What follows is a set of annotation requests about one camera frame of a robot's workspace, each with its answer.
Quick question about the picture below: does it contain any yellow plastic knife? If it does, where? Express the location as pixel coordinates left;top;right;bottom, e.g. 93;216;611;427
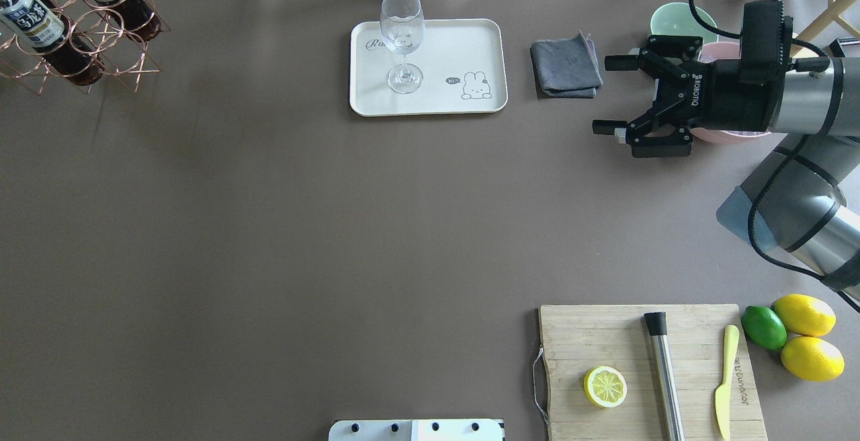
714;324;740;440

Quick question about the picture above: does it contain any wooden glass drying tree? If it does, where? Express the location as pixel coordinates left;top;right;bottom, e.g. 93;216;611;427
798;0;859;42

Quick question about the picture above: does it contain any cream rabbit tray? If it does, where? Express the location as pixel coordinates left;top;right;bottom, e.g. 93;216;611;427
348;18;508;117

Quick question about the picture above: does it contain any yellow lemon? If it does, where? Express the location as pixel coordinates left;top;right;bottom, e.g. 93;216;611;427
771;294;836;337
780;336;845;382

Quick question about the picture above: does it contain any grey folded cloth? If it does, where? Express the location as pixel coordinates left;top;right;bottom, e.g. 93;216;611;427
529;32;604;99

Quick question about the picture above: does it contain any pink ribbed ice bowl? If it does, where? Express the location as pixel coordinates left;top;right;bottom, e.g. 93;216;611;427
691;42;770;145

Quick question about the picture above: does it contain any copper wire bottle basket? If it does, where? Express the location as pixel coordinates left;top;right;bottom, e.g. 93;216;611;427
2;0;170;95

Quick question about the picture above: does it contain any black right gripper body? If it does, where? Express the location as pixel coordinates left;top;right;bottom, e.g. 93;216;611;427
628;36;783;158

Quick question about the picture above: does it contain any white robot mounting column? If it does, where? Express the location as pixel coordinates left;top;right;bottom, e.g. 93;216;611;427
328;417;506;440

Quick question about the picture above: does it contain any green lime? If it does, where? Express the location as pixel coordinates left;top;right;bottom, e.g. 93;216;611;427
741;305;787;350

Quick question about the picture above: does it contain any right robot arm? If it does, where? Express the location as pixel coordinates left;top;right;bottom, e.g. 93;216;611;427
592;32;858;307

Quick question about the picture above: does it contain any clear wine glass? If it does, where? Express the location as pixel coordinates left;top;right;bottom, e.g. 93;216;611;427
379;0;426;94

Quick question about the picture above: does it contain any mint green bowl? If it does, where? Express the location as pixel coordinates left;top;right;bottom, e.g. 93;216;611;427
649;2;719;44

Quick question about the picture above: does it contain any half lemon slice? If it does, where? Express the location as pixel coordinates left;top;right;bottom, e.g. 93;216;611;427
583;366;628;408

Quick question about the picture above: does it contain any bamboo cutting board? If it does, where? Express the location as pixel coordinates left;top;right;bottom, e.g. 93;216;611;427
538;304;740;440

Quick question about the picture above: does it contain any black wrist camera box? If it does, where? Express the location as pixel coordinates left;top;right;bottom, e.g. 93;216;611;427
739;0;792;85

